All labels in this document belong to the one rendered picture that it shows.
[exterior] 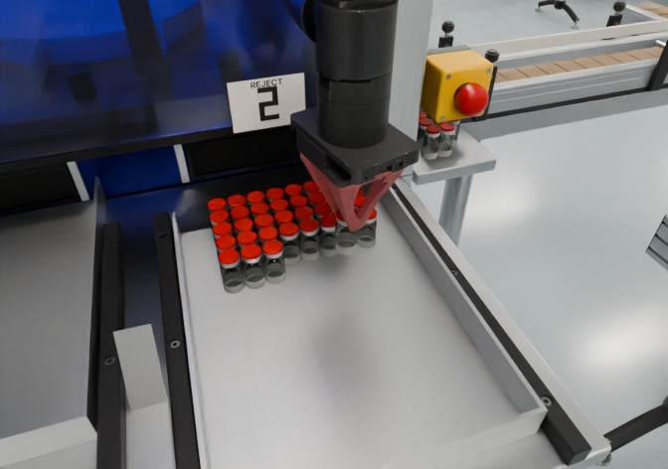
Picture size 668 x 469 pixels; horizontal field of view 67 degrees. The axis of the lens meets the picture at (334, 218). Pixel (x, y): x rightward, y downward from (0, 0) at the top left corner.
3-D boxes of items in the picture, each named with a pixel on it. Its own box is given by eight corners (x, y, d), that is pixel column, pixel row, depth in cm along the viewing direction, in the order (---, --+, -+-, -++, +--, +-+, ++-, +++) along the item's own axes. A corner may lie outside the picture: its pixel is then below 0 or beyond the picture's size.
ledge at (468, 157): (378, 138, 81) (379, 127, 80) (449, 125, 84) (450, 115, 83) (416, 185, 71) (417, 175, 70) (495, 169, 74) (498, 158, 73)
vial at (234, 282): (222, 281, 54) (216, 250, 51) (243, 277, 54) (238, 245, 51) (225, 296, 52) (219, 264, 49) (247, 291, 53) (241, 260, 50)
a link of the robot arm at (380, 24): (331, -3, 31) (415, -12, 32) (299, -32, 36) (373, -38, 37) (331, 99, 35) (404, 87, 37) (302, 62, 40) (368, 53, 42)
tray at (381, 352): (177, 235, 60) (171, 213, 58) (380, 196, 66) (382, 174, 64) (215, 544, 35) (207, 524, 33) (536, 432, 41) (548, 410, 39)
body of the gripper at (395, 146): (350, 113, 47) (352, 35, 42) (420, 166, 40) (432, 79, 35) (288, 133, 44) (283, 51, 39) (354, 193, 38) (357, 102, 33)
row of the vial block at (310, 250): (219, 267, 55) (213, 236, 52) (371, 234, 60) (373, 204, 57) (222, 281, 54) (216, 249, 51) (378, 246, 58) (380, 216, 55)
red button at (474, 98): (445, 108, 65) (449, 78, 62) (472, 104, 66) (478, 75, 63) (460, 122, 62) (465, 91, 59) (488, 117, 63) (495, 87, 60)
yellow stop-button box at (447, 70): (412, 100, 70) (417, 50, 65) (457, 93, 72) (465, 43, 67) (436, 125, 64) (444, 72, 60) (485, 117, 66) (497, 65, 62)
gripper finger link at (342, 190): (356, 190, 51) (359, 106, 45) (400, 229, 47) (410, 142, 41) (298, 213, 48) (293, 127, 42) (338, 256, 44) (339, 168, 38)
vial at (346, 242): (332, 242, 50) (332, 210, 47) (353, 238, 50) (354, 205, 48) (338, 257, 48) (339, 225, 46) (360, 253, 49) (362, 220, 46)
